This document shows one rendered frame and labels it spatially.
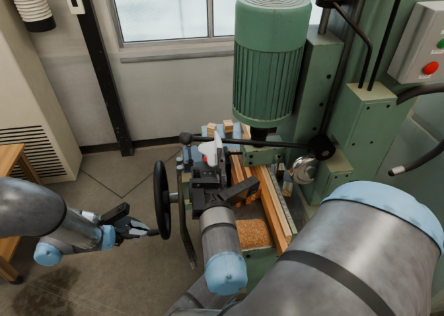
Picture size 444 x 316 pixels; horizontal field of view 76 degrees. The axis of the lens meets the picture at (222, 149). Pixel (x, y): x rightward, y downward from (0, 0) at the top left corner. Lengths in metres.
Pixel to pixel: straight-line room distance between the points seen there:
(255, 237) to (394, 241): 0.59
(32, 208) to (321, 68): 0.70
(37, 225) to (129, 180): 1.70
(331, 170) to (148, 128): 1.82
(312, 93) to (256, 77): 0.17
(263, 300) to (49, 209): 0.50
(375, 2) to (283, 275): 0.60
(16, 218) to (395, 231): 0.58
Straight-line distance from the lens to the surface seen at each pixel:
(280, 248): 0.83
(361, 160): 1.01
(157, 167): 0.99
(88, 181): 2.43
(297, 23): 0.69
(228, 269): 0.53
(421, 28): 0.75
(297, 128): 0.86
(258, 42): 0.68
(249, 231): 0.84
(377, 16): 0.74
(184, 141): 0.69
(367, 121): 0.77
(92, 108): 2.37
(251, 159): 0.94
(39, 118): 2.14
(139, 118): 2.37
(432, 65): 0.79
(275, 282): 0.26
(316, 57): 0.75
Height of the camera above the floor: 1.64
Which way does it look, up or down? 42 degrees down
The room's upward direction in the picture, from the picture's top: straight up
